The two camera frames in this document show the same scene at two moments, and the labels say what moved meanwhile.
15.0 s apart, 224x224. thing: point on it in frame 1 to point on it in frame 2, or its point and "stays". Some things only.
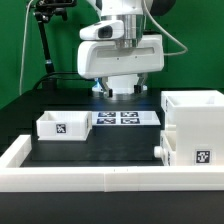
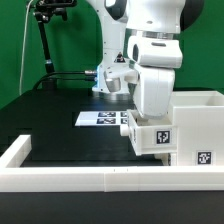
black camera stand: (42, 14) stays
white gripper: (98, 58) to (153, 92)
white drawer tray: (64, 126) to (150, 135)
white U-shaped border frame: (15, 178) stays
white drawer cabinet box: (198, 116) stays
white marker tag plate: (125, 118) stays
